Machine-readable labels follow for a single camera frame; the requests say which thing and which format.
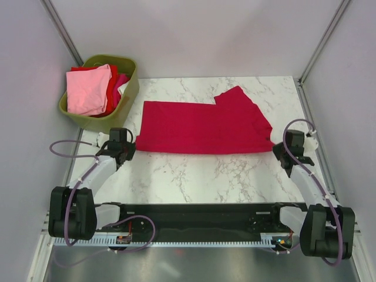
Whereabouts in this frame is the crimson red t shirt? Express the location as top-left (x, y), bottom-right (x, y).
top-left (136, 86), bottom-right (274, 155)

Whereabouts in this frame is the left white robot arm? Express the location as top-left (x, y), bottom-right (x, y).
top-left (48, 127), bottom-right (136, 246)

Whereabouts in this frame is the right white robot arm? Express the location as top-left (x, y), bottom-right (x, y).
top-left (269, 130), bottom-right (355, 260)

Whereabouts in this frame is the olive green basket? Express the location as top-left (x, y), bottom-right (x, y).
top-left (58, 54), bottom-right (140, 133)

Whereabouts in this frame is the red folded shirt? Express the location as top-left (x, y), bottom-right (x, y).
top-left (70, 64), bottom-right (121, 118)

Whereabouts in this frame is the white cloth in basket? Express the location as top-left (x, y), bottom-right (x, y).
top-left (117, 82), bottom-right (129, 96)

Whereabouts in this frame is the light pink folded shirt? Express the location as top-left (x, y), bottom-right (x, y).
top-left (65, 64), bottom-right (113, 116)

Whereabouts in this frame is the magenta shirt in basket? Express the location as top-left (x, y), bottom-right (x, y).
top-left (116, 73), bottom-right (130, 94)

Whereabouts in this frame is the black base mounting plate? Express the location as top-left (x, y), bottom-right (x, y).
top-left (104, 202), bottom-right (307, 241)

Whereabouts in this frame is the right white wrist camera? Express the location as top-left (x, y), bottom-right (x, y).
top-left (303, 132), bottom-right (318, 152)

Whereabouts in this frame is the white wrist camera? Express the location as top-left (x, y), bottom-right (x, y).
top-left (94, 132), bottom-right (109, 147)
top-left (303, 132), bottom-right (318, 152)

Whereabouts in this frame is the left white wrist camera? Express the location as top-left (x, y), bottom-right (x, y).
top-left (94, 132), bottom-right (109, 147)

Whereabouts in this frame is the white slotted cable duct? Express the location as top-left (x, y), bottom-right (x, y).
top-left (54, 233), bottom-right (300, 247)

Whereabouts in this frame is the right aluminium frame post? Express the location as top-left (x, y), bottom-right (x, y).
top-left (296, 0), bottom-right (353, 87)

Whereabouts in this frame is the aluminium frame post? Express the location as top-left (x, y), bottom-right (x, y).
top-left (296, 0), bottom-right (353, 87)
top-left (40, 0), bottom-right (83, 66)

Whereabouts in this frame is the left aluminium frame post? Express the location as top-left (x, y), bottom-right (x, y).
top-left (40, 0), bottom-right (83, 66)

